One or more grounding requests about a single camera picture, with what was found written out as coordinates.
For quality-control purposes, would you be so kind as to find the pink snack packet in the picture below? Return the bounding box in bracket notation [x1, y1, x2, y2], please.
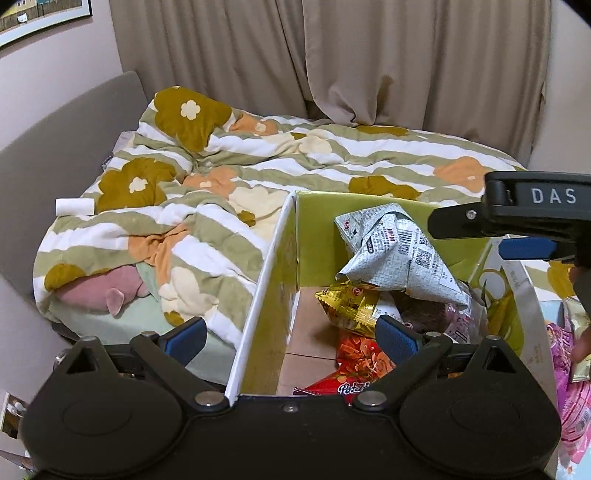
[546, 319, 591, 463]

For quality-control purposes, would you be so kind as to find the white grey printed snack packet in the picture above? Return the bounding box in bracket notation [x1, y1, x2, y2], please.
[333, 203, 472, 309]

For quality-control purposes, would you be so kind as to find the golden yellow snack packet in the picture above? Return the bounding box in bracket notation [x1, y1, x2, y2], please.
[315, 281, 403, 336]

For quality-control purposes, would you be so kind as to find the person's right hand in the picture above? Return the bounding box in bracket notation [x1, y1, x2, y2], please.
[567, 267, 591, 371]

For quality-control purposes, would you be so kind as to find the beige curtain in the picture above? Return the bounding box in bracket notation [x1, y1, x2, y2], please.
[110, 0, 553, 162]

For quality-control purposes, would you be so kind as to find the grey bed headboard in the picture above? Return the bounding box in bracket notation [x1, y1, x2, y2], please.
[0, 70, 149, 333]

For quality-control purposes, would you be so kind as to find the pink plush toy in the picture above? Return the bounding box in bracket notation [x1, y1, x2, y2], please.
[59, 267, 149, 317]

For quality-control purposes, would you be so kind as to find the light green bed sheet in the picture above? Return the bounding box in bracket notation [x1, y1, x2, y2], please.
[48, 267, 236, 385]

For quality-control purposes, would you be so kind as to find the white plastic fixture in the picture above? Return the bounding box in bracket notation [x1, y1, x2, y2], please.
[0, 390, 29, 439]

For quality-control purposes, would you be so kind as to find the floral striped blanket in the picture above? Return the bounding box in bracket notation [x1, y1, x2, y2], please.
[34, 85, 529, 347]

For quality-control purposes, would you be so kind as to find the brown purple snack packet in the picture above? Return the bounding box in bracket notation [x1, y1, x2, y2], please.
[396, 290, 477, 345]

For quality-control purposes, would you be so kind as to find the framed wall poster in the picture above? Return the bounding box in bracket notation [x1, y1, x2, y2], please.
[0, 0, 94, 50]

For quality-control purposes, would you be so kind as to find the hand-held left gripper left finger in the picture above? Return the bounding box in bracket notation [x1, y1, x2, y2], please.
[54, 318, 230, 412]

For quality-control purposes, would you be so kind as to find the white paper roll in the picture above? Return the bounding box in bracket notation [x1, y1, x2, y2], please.
[55, 198, 96, 217]

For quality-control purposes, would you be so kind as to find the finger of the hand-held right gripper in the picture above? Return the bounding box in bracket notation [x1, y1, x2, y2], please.
[427, 199, 509, 241]
[498, 238, 560, 262]

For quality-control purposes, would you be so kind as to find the green and cream snack packet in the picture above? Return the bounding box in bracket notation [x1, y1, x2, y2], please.
[569, 295, 591, 385]

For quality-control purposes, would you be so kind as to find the red orange snack packet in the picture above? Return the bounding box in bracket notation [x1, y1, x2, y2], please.
[293, 333, 399, 398]

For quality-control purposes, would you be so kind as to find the yellow-green cardboard box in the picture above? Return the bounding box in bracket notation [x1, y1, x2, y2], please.
[224, 189, 556, 398]

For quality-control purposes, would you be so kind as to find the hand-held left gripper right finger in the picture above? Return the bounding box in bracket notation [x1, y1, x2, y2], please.
[350, 316, 528, 410]

